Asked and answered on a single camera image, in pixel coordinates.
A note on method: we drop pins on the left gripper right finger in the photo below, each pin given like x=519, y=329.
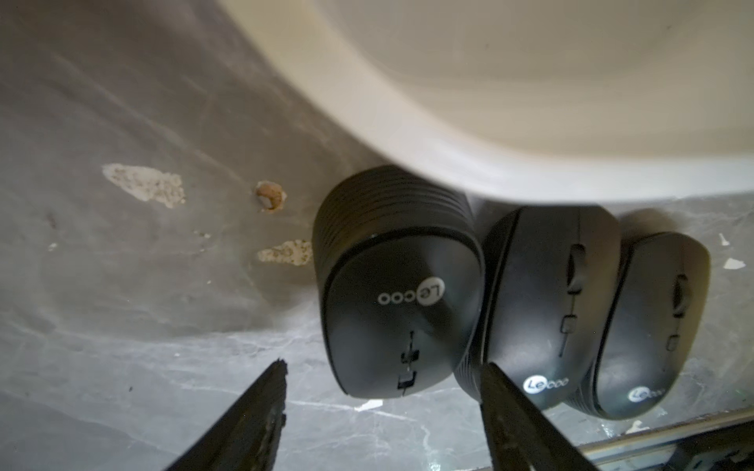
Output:
x=519, y=436

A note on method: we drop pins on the black mouse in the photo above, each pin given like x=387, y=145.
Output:
x=400, y=276
x=550, y=278
x=659, y=301

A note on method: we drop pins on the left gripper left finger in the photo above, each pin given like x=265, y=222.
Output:
x=248, y=435

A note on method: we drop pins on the white storage box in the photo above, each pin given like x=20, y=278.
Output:
x=529, y=101

